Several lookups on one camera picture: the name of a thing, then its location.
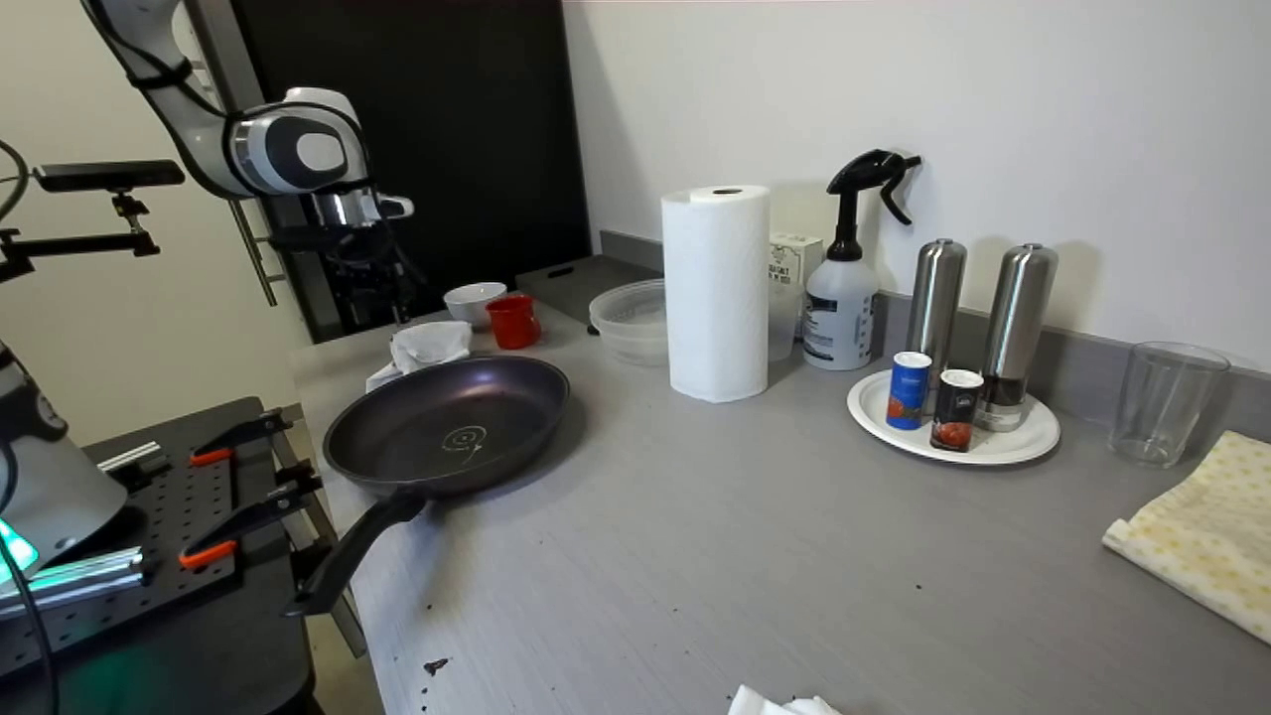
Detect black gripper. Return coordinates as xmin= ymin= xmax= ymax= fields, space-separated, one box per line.
xmin=320 ymin=224 xmax=423 ymax=328

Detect white towel red stripes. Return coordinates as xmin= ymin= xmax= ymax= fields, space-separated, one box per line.
xmin=362 ymin=318 xmax=476 ymax=398

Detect dark nonstick frying pan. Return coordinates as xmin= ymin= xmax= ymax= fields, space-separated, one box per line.
xmin=286 ymin=353 xmax=578 ymax=618

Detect white paper towel roll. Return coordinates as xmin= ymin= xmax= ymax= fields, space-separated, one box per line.
xmin=660 ymin=183 xmax=774 ymax=405

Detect white ceramic bowl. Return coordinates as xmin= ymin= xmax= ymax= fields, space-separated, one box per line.
xmin=441 ymin=277 xmax=512 ymax=328

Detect red plastic cup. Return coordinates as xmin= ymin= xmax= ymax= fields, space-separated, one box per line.
xmin=485 ymin=289 xmax=543 ymax=353

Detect black clamp orange tip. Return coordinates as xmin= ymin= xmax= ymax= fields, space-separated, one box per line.
xmin=174 ymin=461 xmax=325 ymax=577
xmin=187 ymin=405 xmax=304 ymax=471

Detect dark tall panel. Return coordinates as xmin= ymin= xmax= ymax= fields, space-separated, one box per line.
xmin=183 ymin=0 xmax=598 ymax=346

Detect dark brown tray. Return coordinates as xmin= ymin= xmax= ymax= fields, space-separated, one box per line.
xmin=512 ymin=255 xmax=652 ymax=326

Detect clear plastic container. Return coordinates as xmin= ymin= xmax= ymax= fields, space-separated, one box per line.
xmin=583 ymin=274 xmax=672 ymax=371

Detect black perforated breadboard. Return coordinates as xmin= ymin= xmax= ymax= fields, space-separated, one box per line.
xmin=0 ymin=393 xmax=325 ymax=684

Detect black robot table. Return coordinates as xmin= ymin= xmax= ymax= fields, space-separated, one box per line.
xmin=0 ymin=393 xmax=374 ymax=715

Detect white patterned box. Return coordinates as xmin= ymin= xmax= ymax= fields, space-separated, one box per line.
xmin=768 ymin=233 xmax=828 ymax=367

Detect spray bottle black trigger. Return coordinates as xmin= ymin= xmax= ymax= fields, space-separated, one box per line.
xmin=794 ymin=148 xmax=925 ymax=373

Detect blue spice jar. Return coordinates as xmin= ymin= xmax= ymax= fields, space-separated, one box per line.
xmin=882 ymin=348 xmax=937 ymax=432

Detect steel pepper grinder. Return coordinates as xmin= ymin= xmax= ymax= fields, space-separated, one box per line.
xmin=985 ymin=240 xmax=1060 ymax=432
xmin=907 ymin=233 xmax=970 ymax=389

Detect crumpled white napkin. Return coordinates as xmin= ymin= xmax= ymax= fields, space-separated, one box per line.
xmin=723 ymin=684 xmax=843 ymax=715

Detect dark red spice jar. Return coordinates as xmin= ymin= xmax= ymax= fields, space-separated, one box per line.
xmin=930 ymin=367 xmax=988 ymax=458

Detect white round plate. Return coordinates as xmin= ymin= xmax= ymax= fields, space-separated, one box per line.
xmin=843 ymin=367 xmax=1065 ymax=469

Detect clear drinking glass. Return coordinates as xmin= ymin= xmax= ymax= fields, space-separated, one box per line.
xmin=1113 ymin=339 xmax=1237 ymax=469

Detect yellow patterned cloth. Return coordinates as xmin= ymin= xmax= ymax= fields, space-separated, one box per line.
xmin=1099 ymin=430 xmax=1271 ymax=647

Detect black camera on stand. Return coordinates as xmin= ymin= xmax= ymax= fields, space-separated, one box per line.
xmin=0 ymin=154 xmax=191 ymax=289

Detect aluminium rail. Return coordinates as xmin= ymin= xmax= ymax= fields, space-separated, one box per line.
xmin=0 ymin=544 xmax=150 ymax=614

